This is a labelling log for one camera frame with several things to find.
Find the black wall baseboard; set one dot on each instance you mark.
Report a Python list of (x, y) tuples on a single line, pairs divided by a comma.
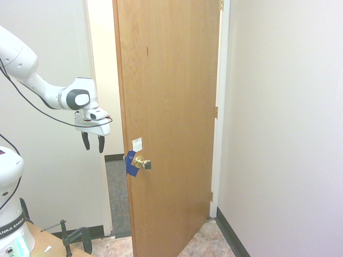
[(231, 235)]

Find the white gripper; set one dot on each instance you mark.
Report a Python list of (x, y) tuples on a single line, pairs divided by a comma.
[(92, 126)]

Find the white door frame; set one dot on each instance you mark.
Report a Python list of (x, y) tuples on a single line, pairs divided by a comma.
[(221, 120)]

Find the brown wooden door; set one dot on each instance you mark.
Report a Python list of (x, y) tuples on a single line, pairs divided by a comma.
[(171, 120)]

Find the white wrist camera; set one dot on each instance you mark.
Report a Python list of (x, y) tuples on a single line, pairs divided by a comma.
[(97, 113)]

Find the blue tape patch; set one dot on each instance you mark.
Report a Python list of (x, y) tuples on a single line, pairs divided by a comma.
[(130, 167)]

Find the white paper note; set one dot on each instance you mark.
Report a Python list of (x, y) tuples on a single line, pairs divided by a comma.
[(137, 145)]

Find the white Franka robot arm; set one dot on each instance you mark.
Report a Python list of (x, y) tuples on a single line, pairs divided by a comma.
[(18, 60)]

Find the black metal clamp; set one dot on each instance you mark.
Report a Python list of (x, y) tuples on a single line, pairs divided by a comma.
[(76, 237)]

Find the brass door knob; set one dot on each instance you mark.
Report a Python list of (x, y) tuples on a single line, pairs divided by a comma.
[(142, 162)]

